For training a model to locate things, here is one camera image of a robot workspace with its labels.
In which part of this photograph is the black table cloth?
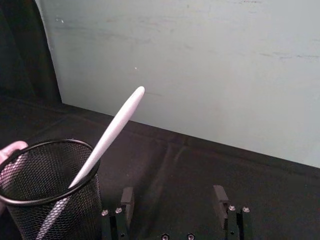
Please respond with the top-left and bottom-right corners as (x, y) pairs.
(0, 96), (320, 240)

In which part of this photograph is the white tapered plastic stick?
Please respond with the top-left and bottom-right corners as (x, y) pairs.
(35, 86), (146, 240)

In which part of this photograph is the black wire mesh pen cup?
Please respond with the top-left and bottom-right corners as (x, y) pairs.
(0, 139), (104, 240)

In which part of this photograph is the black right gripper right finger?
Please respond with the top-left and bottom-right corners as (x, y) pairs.
(212, 185), (253, 240)

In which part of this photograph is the person's hand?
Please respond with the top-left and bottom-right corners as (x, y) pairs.
(0, 140), (29, 216)

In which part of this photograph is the dark curtain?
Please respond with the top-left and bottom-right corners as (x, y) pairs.
(0, 0), (63, 103)

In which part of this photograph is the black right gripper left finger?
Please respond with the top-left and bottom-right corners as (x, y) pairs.
(101, 186), (135, 240)

